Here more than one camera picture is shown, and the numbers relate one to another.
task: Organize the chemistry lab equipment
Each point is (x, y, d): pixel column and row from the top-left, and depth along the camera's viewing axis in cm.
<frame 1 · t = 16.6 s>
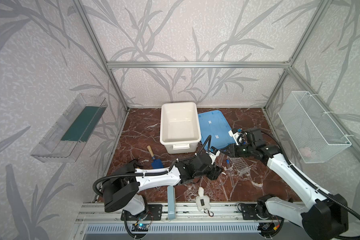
left hand: (221, 164, 76), fingers open
right hand: (222, 146, 79), fingers closed
white plastic storage bin: (179, 128, 108), point 2 cm above the table
blue plastic bin lid: (215, 124, 113), on the table
clear test tube rack: (238, 165, 90), point 2 cm above the table

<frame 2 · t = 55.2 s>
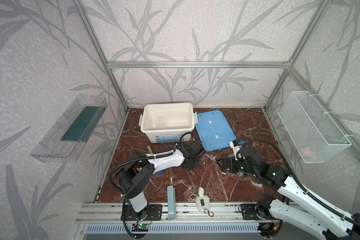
left hand: (199, 160, 88), fingers open
right hand: (223, 155, 75), fingers open
white plastic storage bin: (165, 122, 106), point 6 cm above the table
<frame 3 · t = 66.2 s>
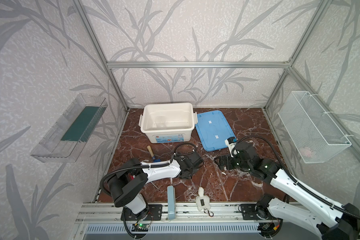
left hand: (197, 166, 87), fingers open
right hand: (220, 153, 78), fingers open
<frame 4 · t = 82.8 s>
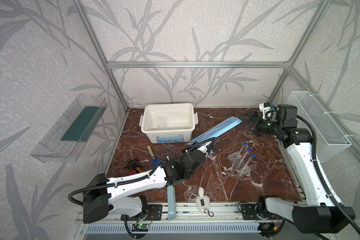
left hand: (198, 139, 74), fingers closed
right hand: (242, 116, 71), fingers open
blue plastic bin lid: (218, 132, 71), point 30 cm above the table
blue capped test tube: (249, 149, 100), on the table
blue capped test tube 2: (249, 161, 86), point 8 cm above the table
